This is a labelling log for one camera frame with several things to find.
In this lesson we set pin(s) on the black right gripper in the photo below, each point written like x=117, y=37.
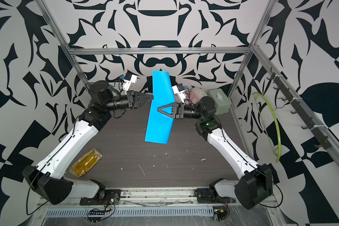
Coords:
x=178, y=111

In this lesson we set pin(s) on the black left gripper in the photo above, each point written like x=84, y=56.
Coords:
x=131, y=99

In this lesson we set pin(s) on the blue rectangular paper sheet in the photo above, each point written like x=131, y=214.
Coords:
x=159, y=125

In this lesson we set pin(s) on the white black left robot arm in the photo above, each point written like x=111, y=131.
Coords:
x=47, y=178

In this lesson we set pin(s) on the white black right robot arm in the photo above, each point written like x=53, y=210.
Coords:
x=255, y=181

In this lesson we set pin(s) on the white plush toy pink shirt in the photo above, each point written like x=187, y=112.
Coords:
x=196, y=94

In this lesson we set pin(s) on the green tissue box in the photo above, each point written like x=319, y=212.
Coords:
x=222, y=102

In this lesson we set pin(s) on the yellow plastic packet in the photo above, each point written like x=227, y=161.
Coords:
x=85, y=163

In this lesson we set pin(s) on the black connector board right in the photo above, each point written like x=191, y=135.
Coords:
x=220, y=215

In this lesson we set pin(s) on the black connector board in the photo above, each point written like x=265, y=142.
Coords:
x=220, y=215
x=97, y=215

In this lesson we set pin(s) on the black connector board left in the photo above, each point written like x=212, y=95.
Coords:
x=97, y=215

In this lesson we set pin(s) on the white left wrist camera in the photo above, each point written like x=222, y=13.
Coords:
x=127, y=80

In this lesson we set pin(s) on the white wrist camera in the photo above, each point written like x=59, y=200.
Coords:
x=127, y=80
x=180, y=91

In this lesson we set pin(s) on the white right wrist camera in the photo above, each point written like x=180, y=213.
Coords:
x=180, y=91

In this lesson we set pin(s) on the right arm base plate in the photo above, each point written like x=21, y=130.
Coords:
x=208, y=195

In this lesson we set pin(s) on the white slotted cable duct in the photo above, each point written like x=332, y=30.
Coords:
x=135, y=211

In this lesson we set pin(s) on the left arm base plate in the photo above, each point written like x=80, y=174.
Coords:
x=107, y=197

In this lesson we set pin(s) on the black wall hook rack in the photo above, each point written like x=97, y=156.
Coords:
x=301, y=109

